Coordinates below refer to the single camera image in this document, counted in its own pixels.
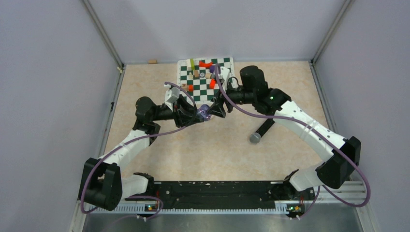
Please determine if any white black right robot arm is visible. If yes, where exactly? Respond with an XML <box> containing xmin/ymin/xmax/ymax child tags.
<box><xmin>209</xmin><ymin>65</ymin><xmax>361</xmax><ymax>199</ymax></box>

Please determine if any purple block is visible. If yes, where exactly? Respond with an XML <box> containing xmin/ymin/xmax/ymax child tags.
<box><xmin>209</xmin><ymin>65</ymin><xmax>215</xmax><ymax>73</ymax></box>

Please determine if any aluminium frame rail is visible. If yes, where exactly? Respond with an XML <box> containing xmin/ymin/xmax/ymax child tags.
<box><xmin>78</xmin><ymin>178</ymin><xmax>378</xmax><ymax>232</ymax></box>

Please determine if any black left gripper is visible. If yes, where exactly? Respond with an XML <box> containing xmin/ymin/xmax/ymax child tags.
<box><xmin>151</xmin><ymin>94</ymin><xmax>204</xmax><ymax>128</ymax></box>

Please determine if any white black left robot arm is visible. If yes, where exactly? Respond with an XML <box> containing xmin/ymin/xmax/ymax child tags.
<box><xmin>78</xmin><ymin>95</ymin><xmax>200</xmax><ymax>214</ymax></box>

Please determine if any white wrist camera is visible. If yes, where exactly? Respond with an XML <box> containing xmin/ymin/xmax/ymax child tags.
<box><xmin>219</xmin><ymin>67</ymin><xmax>239</xmax><ymax>90</ymax></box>
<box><xmin>164</xmin><ymin>87</ymin><xmax>180</xmax><ymax>110</ymax></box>

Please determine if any red cylinder block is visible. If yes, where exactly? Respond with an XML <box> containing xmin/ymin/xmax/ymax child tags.
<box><xmin>209</xmin><ymin>79</ymin><xmax>217</xmax><ymax>89</ymax></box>

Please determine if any grey-blue earbud case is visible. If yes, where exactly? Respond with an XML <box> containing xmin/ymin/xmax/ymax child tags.
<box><xmin>196</xmin><ymin>104</ymin><xmax>211</xmax><ymax>121</ymax></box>

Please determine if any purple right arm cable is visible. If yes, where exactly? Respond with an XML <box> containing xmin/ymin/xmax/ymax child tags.
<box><xmin>214</xmin><ymin>64</ymin><xmax>371</xmax><ymax>221</ymax></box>

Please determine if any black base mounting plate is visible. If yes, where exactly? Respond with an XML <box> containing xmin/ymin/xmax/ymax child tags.
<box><xmin>140</xmin><ymin>181</ymin><xmax>315</xmax><ymax>211</ymax></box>

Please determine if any black microphone grey head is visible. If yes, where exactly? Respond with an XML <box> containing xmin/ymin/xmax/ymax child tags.
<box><xmin>249</xmin><ymin>119</ymin><xmax>275</xmax><ymax>144</ymax></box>

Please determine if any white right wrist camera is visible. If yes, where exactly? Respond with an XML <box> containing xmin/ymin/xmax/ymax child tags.
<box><xmin>219</xmin><ymin>67</ymin><xmax>239</xmax><ymax>90</ymax></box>

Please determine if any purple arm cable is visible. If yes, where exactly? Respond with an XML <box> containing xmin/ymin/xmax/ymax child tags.
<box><xmin>80</xmin><ymin>82</ymin><xmax>198</xmax><ymax>221</ymax></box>
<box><xmin>214</xmin><ymin>64</ymin><xmax>371</xmax><ymax>221</ymax></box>

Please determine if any yellow-green block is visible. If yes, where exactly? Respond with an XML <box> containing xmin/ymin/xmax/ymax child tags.
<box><xmin>187</xmin><ymin>58</ymin><xmax>195</xmax><ymax>71</ymax></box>

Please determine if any green white chessboard mat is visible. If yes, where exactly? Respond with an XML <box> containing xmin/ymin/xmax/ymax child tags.
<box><xmin>176</xmin><ymin>57</ymin><xmax>234</xmax><ymax>105</ymax></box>

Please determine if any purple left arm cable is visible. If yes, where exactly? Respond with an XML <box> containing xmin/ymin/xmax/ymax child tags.
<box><xmin>80</xmin><ymin>82</ymin><xmax>198</xmax><ymax>221</ymax></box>

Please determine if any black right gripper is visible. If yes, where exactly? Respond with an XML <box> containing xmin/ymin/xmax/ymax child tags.
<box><xmin>207</xmin><ymin>80</ymin><xmax>256</xmax><ymax>118</ymax></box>

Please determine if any red arch block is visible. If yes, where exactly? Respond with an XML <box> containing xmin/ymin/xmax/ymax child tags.
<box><xmin>199</xmin><ymin>60</ymin><xmax>213</xmax><ymax>68</ymax></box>

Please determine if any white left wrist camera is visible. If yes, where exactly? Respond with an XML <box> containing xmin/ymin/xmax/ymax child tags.
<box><xmin>164</xmin><ymin>87</ymin><xmax>180</xmax><ymax>110</ymax></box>

